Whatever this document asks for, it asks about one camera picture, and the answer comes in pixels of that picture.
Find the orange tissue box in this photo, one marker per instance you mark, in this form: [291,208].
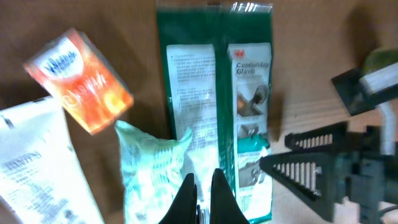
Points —
[74,72]

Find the green lid jar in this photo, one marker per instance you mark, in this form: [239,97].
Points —
[378,59]

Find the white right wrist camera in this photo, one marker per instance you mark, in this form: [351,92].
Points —
[361,93]

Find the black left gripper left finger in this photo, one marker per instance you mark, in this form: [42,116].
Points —
[183,209]

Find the white cream tube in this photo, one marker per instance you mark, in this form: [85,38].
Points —
[41,177]

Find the mint green tissue pack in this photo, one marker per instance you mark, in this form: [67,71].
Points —
[151,172]

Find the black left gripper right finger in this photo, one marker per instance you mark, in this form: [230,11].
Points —
[224,208]

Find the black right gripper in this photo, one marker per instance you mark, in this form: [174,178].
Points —
[365,176]

